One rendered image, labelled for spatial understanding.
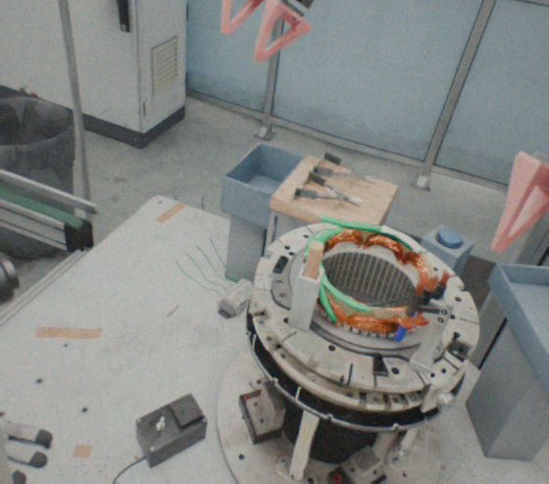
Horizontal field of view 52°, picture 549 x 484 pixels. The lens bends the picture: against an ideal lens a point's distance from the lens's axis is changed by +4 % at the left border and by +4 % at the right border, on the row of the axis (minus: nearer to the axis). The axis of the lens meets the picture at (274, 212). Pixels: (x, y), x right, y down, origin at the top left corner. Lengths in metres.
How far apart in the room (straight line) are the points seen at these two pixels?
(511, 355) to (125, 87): 2.46
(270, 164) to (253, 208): 0.17
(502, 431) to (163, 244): 0.79
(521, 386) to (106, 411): 0.67
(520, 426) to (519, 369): 0.11
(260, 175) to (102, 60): 1.98
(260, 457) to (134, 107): 2.36
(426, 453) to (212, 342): 0.43
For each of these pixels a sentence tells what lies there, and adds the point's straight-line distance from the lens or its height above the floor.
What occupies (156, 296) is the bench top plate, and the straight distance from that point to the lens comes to 1.19.
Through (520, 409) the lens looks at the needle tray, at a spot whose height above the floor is 0.92.
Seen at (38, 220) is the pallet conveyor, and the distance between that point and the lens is 1.49.
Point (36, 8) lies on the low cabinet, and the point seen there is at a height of 0.62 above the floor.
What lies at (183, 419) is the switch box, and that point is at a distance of 0.95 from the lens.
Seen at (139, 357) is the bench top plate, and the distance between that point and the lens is 1.09.
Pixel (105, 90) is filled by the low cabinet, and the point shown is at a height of 0.30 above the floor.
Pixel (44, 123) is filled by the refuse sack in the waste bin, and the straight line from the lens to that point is 2.46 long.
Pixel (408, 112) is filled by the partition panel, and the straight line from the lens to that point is 3.11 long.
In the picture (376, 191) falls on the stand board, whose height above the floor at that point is 1.06.
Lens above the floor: 1.64
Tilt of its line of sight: 36 degrees down
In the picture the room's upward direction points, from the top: 9 degrees clockwise
